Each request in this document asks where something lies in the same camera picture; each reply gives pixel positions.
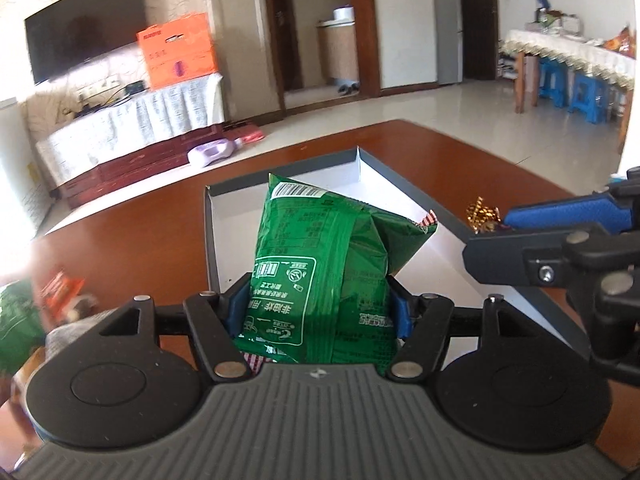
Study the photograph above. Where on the red item on floor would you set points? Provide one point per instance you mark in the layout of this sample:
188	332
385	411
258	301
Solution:
245	134

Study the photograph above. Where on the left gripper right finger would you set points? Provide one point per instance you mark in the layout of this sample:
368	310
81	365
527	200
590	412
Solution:
422	326

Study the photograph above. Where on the black wall television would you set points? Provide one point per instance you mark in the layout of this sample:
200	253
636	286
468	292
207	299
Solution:
69	33

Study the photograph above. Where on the white pot on counter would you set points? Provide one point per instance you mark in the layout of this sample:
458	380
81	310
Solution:
344	14

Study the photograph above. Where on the kitchen counter cabinet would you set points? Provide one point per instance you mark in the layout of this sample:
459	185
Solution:
338	51

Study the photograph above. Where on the white patterned cabinet cloth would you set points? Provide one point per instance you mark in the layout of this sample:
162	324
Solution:
116	131

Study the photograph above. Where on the grey refrigerator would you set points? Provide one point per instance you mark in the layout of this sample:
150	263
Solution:
449	36

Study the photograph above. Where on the white chest freezer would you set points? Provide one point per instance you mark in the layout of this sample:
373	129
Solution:
28	194

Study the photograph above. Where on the green snack bag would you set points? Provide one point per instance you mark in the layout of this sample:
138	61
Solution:
318	291
21	330

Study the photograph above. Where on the orange cardboard box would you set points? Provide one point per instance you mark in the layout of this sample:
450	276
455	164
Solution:
178	50

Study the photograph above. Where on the blue plastic stool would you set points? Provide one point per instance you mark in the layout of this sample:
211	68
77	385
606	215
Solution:
553	82
590	97

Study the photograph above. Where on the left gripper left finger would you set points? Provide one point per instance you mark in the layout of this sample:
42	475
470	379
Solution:
214	320

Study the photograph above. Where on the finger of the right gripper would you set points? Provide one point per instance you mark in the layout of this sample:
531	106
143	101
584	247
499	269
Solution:
602	208

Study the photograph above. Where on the orange snack packet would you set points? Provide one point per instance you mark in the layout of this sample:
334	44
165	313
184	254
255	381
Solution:
59	292

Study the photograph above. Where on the pair of slippers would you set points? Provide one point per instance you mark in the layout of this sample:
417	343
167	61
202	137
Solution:
348	89

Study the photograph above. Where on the gold foil candy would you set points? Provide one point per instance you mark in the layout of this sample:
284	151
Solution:
482	218

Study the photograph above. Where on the grey shallow box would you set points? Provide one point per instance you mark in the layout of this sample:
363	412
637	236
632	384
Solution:
233	208

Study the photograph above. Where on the dining table with lace cloth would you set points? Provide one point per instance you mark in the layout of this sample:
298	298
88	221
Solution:
614	68

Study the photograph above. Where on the red tv cabinet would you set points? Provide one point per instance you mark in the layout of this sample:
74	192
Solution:
134	167

